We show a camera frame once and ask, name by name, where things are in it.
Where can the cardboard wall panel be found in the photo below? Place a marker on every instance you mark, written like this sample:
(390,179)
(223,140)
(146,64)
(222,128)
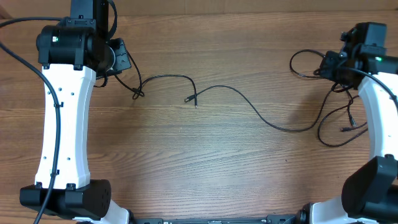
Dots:
(57,8)

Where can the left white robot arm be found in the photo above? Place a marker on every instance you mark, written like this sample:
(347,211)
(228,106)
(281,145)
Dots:
(75,53)

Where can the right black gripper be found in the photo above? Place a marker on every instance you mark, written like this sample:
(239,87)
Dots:
(325,70)

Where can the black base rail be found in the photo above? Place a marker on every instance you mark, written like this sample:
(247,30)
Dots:
(270,219)

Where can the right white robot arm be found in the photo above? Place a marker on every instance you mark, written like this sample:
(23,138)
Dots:
(369,195)

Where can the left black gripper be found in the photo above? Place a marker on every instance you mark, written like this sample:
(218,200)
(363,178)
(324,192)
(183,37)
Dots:
(124,61)

